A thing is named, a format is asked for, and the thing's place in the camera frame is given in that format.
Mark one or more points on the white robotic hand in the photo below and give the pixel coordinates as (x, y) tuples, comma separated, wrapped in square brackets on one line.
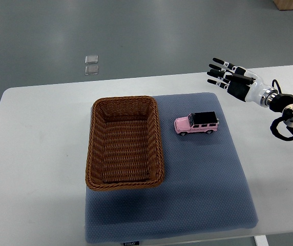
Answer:
[(244, 84)]

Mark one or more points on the pink toy car black roof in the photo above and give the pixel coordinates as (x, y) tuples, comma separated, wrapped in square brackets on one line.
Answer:
[(202, 122)]

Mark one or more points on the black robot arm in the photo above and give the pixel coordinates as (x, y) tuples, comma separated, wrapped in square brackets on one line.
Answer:
[(281, 127)]

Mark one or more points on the brown wicker basket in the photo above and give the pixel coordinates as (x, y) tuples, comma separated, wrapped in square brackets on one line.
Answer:
[(125, 146)]

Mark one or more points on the wooden furniture corner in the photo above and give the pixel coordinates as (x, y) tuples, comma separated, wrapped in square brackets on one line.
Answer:
[(284, 4)]

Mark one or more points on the blue grey cushion mat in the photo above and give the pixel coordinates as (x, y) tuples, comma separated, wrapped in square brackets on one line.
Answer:
[(204, 190)]

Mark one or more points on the upper floor metal plate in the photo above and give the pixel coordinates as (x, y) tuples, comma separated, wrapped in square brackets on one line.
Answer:
[(91, 59)]

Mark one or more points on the white table leg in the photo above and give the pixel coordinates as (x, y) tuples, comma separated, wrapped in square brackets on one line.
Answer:
[(261, 240)]

